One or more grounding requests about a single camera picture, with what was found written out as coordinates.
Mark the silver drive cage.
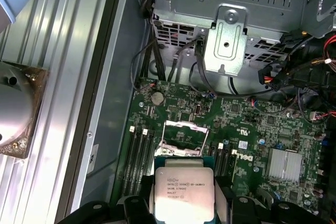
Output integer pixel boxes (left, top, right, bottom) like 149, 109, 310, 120
151, 0, 316, 78

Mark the RAM slot with black clips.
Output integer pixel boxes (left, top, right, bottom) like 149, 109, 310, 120
223, 146, 232, 182
145, 132, 156, 177
209, 144, 218, 180
129, 131, 142, 196

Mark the silver chipset heatsink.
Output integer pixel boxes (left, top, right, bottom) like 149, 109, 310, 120
265, 147, 303, 183

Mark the silver-topped CPU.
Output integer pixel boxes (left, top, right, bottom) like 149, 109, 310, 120
153, 155, 215, 224

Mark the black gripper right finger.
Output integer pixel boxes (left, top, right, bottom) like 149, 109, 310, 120
214, 178, 317, 224

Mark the RAM slot with white clips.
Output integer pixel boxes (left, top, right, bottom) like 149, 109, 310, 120
228, 149, 238, 183
216, 142, 226, 180
121, 126, 136, 196
136, 129, 149, 185

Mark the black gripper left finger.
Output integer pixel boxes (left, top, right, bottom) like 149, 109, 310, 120
62, 175, 156, 224

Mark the green motherboard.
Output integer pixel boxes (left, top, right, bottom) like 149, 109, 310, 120
110, 77, 329, 224

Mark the silver coin battery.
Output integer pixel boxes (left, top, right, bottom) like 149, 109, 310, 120
151, 91, 165, 106

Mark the silver cage bracket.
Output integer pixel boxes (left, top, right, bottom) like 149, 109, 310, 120
203, 3, 249, 78

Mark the CPU socket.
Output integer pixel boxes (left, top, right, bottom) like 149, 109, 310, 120
153, 140, 213, 162

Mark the black open PC case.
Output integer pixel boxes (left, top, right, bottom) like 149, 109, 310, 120
69, 0, 336, 224

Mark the metal socket cover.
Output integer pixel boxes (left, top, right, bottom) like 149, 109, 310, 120
161, 120, 211, 156

